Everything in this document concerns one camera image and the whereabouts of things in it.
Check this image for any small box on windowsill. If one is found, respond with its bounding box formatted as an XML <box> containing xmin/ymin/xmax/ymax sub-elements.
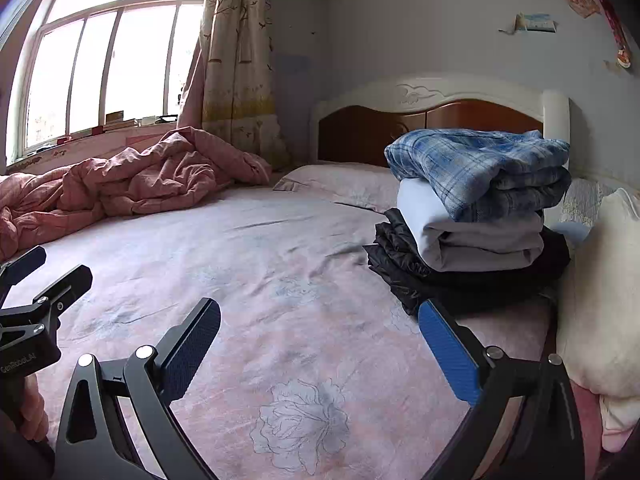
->
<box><xmin>105</xmin><ymin>110</ymin><xmax>124</xmax><ymax>124</ymax></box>

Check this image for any cream pillow at bedside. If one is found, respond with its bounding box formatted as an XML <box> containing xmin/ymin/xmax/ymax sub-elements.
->
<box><xmin>556</xmin><ymin>188</ymin><xmax>639</xmax><ymax>453</ymax></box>

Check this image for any blue plaid shirt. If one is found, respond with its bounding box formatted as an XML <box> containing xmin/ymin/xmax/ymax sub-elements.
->
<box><xmin>384</xmin><ymin>129</ymin><xmax>572</xmax><ymax>222</ymax></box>

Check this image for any white framed window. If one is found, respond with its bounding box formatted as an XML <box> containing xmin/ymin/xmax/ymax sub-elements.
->
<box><xmin>1</xmin><ymin>0</ymin><xmax>205</xmax><ymax>164</ymax></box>

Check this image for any folded black jacket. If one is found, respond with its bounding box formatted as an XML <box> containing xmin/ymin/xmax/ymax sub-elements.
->
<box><xmin>363</xmin><ymin>208</ymin><xmax>570</xmax><ymax>316</ymax></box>

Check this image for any red hanging knot ornament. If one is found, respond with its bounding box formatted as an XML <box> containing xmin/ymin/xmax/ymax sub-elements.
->
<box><xmin>599</xmin><ymin>0</ymin><xmax>631</xmax><ymax>70</ymax></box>

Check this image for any cream patterned curtain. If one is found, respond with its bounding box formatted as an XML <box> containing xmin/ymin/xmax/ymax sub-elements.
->
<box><xmin>178</xmin><ymin>0</ymin><xmax>291</xmax><ymax>169</ymax></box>

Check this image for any white and wood headboard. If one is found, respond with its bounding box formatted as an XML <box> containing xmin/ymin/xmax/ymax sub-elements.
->
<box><xmin>309</xmin><ymin>74</ymin><xmax>570</xmax><ymax>166</ymax></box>

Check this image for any pink crumpled quilt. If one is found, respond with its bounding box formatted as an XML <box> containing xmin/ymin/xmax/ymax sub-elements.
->
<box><xmin>1</xmin><ymin>127</ymin><xmax>271</xmax><ymax>261</ymax></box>

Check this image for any blue picture card on wall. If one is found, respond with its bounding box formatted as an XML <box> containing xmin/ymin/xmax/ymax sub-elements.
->
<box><xmin>499</xmin><ymin>13</ymin><xmax>556</xmax><ymax>36</ymax></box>

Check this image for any square red wall sticker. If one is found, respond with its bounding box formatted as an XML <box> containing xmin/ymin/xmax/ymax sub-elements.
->
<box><xmin>565</xmin><ymin>0</ymin><xmax>600</xmax><ymax>18</ymax></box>

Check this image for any pink flat pillow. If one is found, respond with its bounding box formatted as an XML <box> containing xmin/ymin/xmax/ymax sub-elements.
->
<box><xmin>273</xmin><ymin>162</ymin><xmax>399</xmax><ymax>214</ymax></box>

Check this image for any folded white garment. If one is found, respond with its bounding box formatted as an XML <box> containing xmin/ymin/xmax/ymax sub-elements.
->
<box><xmin>397</xmin><ymin>179</ymin><xmax>544</xmax><ymax>272</ymax></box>

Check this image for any person's left hand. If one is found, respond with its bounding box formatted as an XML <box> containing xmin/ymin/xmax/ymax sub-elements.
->
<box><xmin>18</xmin><ymin>374</ymin><xmax>49</xmax><ymax>442</ymax></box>

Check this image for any pink floral bed sheet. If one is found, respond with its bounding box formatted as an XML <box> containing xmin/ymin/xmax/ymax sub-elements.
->
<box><xmin>0</xmin><ymin>169</ymin><xmax>557</xmax><ymax>480</ymax></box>

